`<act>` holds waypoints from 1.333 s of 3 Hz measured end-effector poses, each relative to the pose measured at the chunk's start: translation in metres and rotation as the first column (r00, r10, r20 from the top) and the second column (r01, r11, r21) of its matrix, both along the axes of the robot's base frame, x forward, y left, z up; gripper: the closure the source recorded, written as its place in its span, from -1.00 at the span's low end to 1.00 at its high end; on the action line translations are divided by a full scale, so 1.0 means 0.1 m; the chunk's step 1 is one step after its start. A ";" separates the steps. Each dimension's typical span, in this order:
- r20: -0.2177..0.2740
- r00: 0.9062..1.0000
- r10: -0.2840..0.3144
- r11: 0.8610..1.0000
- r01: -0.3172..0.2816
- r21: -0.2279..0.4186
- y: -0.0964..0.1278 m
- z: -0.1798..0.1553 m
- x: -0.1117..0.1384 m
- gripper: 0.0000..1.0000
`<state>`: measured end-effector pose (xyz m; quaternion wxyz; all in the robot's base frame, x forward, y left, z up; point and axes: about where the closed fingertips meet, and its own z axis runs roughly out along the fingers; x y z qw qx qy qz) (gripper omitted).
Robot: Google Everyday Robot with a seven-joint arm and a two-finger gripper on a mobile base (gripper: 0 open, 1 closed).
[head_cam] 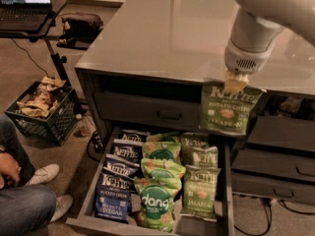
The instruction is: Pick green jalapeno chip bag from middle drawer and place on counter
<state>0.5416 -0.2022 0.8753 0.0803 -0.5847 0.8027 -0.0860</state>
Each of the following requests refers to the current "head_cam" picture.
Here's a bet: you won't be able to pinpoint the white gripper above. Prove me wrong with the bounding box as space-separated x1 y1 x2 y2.
224 40 273 93

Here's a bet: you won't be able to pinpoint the green jalapeno Kettle chip bag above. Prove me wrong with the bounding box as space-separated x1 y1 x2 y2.
200 81 264 136

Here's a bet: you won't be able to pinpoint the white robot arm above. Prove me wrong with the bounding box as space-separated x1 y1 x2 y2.
223 0 315 93

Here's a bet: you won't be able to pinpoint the right grey upper drawer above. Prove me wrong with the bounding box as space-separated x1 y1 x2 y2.
247 116 315 152

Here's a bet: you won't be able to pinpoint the rear green Kettle chip bag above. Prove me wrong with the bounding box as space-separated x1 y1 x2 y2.
180 133 209 148

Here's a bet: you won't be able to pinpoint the right grey middle drawer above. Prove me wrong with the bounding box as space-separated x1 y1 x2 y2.
232 149 315 182

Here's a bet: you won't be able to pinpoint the grey counter cabinet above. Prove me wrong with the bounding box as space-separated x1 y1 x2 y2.
74 0 315 206

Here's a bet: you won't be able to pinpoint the rear green Dang chip bag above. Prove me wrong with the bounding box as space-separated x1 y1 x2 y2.
146 131 180 143

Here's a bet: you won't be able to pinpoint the green dang chip bag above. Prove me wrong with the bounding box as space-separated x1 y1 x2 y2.
146 131 180 143
142 142 181 163
141 158 186 179
134 178 182 232

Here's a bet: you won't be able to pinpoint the right grey lower drawer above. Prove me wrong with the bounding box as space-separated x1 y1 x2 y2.
231 173 315 205

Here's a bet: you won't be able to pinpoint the rear blue Kettle chip bag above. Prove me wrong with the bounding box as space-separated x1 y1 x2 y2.
118 129 150 142

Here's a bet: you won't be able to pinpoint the blue kettle chip bag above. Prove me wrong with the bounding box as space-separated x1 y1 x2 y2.
111 139 144 163
118 129 150 142
94 173 130 222
105 154 140 178

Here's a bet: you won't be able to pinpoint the grey top drawer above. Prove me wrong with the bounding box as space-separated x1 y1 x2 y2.
93 91 257 140

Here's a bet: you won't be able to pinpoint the front green Dang chip bag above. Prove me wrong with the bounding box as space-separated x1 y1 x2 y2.
134 178 182 232

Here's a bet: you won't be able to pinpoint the dark bag on floor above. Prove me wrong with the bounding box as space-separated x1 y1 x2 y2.
57 12 103 50

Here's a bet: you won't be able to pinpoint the front blue Kettle chip bag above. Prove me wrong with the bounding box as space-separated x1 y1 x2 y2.
94 173 130 222

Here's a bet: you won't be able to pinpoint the open grey middle drawer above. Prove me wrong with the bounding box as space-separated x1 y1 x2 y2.
66 127 234 236

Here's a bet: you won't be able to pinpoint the person's hand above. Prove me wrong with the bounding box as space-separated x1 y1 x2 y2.
0 152 21 189

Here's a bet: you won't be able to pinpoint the black plastic crate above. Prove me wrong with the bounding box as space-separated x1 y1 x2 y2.
5 82 77 146

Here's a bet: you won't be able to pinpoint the black laptop stand table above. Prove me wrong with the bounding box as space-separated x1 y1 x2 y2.
0 0 71 87

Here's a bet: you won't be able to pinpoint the brown snack bags in crate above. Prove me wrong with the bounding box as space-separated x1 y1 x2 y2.
17 77 65 118

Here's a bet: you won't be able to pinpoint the white sneaker lower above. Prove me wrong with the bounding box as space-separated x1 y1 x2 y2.
50 195 73 222

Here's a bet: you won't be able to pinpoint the white sneaker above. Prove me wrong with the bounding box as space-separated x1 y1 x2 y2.
27 164 60 186
50 195 73 222

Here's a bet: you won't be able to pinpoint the white sneaker upper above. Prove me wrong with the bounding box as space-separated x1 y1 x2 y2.
27 164 60 186

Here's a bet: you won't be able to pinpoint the black laptop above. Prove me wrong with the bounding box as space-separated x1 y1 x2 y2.
0 0 52 31

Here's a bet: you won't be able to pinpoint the person's jeans leg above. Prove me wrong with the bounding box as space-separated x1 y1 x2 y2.
0 114 56 236

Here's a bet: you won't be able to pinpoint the black cable under cabinet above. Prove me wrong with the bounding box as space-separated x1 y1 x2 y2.
233 198 315 236

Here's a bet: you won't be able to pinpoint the black laptop cable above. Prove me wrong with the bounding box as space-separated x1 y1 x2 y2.
11 38 50 78

